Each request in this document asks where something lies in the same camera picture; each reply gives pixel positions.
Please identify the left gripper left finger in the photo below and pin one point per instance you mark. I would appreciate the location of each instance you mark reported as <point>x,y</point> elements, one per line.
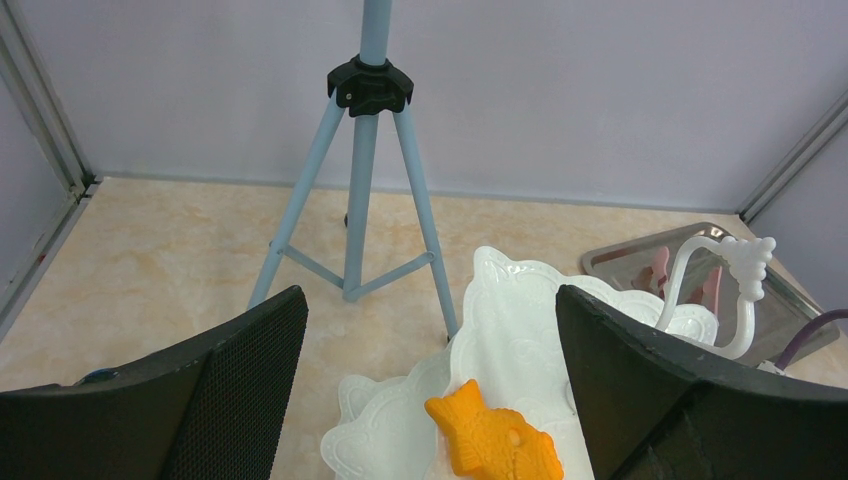
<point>209,407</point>

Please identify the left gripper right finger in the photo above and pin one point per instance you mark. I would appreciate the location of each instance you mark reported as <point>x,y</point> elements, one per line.
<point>652,406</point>

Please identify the pink handled tongs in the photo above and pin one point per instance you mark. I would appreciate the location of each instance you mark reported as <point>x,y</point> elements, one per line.
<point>662,272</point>

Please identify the white tiered pillow stand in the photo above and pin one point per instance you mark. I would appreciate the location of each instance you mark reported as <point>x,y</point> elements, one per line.
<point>509,343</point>

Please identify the blue toy car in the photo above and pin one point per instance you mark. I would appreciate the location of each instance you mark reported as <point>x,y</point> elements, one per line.
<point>97,376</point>

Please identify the steel serving tray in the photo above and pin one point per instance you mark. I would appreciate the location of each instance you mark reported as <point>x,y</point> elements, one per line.
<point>779,316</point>

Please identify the light blue tripod stand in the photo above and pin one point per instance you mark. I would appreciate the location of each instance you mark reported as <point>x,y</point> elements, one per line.
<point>363,87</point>

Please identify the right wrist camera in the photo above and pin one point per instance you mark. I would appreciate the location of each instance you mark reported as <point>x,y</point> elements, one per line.
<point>772,368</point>

